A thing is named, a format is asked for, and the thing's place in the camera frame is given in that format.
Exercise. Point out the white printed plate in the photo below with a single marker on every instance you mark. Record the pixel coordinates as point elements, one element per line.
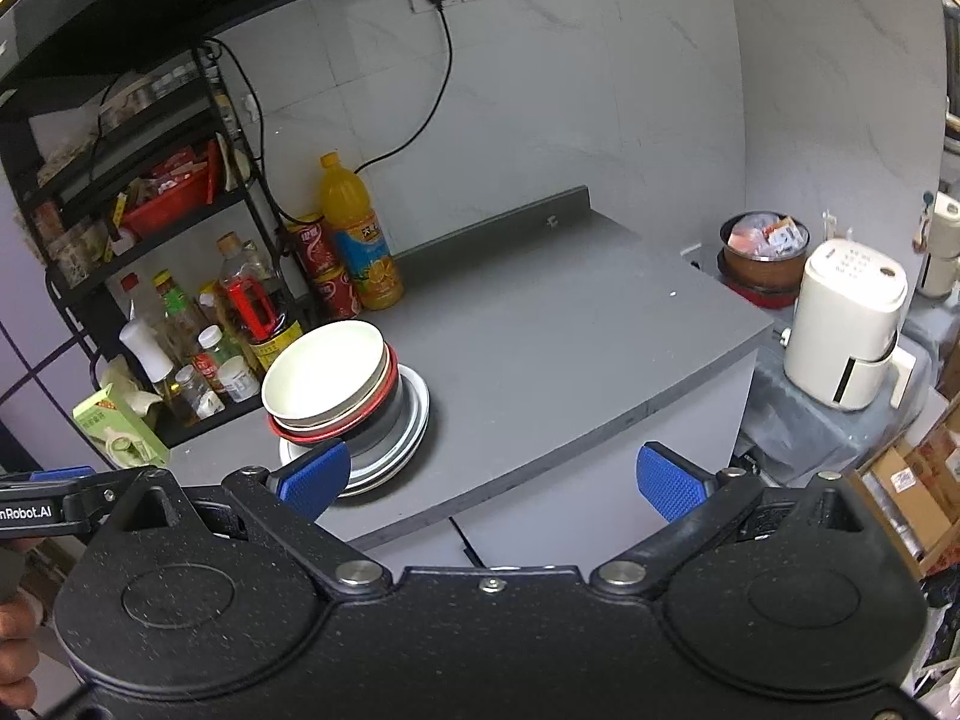
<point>405,457</point>
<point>414,409</point>

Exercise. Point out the brown pot with packets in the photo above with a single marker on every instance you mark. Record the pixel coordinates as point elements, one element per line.
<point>761,251</point>

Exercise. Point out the white bowl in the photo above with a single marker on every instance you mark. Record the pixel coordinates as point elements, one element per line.
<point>373,399</point>

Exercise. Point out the green carton box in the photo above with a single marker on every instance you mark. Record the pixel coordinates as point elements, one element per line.
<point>120,427</point>

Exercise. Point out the red cap clear bottle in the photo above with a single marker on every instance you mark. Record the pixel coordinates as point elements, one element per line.
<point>139,300</point>

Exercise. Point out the red bowl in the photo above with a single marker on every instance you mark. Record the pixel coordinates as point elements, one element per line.
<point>379,411</point>

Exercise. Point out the white plastic bottle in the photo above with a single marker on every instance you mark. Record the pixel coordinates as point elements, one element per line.
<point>146,349</point>

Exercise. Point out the yellow-green bowl cream inside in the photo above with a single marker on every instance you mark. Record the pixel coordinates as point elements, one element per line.
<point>322,371</point>

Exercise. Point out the red drink can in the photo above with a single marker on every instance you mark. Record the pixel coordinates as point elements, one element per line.
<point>337,292</point>
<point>311,247</point>

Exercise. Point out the white kettle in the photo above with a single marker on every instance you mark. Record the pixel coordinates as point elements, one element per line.
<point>941,247</point>

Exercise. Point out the white air fryer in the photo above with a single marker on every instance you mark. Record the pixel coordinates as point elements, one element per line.
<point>844,315</point>

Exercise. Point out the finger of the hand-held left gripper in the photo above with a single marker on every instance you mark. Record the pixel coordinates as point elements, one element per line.
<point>64,474</point>

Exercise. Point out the grey bowl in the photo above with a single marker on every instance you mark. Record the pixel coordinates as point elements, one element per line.
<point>386,424</point>

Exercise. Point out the crumpled beige bag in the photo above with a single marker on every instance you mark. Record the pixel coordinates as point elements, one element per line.
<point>131,386</point>

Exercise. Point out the green cap glass bottle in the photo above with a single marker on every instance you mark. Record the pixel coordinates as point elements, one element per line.
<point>180,311</point>

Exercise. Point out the white jar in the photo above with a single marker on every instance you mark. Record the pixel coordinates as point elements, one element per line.
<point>240,379</point>

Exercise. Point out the small clear jar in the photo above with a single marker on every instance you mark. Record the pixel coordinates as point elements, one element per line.
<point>196,394</point>

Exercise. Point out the cardboard box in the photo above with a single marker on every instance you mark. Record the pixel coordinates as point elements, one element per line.
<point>911,487</point>

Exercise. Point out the shelf snack packets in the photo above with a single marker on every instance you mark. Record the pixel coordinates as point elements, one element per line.
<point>71,247</point>

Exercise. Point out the person's left hand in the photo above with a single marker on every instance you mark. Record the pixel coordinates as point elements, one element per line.
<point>15,645</point>

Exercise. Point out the orange juice bottle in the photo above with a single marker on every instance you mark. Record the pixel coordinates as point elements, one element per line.
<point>360,240</point>

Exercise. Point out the black storage rack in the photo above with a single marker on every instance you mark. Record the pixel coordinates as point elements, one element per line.
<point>67,292</point>

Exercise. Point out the red plastic basket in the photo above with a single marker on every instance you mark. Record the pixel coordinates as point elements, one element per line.
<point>169,199</point>

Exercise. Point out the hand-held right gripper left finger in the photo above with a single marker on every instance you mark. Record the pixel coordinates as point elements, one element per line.
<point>315,476</point>

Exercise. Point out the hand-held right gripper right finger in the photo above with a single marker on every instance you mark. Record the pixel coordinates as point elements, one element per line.
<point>667,484</point>

